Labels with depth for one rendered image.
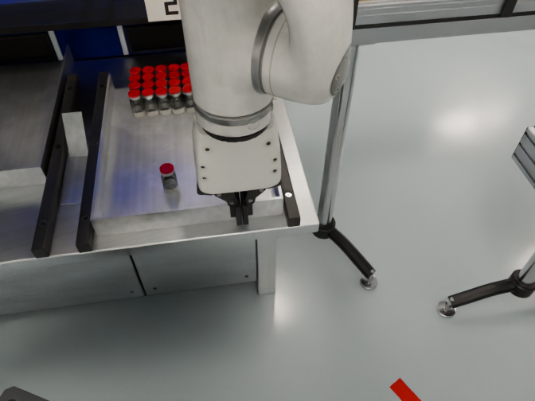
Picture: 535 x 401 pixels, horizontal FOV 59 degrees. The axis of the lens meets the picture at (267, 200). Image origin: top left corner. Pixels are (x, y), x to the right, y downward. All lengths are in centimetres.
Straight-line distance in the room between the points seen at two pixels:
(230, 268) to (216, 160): 95
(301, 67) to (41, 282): 123
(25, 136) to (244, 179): 45
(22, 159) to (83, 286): 73
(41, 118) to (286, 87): 58
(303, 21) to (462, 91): 225
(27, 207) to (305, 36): 52
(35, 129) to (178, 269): 70
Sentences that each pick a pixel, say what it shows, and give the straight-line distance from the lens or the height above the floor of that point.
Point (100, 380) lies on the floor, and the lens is 157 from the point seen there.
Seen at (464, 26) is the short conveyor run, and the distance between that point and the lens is 120.
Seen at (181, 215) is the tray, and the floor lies 90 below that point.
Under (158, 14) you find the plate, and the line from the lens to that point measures 89.
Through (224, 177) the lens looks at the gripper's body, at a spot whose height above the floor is 101.
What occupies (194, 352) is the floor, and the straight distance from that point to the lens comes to 154.
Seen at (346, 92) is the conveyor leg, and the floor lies 69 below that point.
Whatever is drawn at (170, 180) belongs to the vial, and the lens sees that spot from 69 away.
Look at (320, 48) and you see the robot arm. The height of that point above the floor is 121.
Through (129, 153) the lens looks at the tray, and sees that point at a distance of 79.
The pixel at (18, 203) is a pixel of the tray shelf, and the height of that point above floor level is 88.
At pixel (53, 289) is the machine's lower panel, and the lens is 153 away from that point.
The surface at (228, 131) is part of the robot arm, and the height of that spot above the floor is 109.
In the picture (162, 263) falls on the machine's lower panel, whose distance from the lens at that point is 141.
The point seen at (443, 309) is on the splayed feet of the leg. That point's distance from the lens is 168.
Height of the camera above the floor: 140
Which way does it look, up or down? 49 degrees down
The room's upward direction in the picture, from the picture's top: straight up
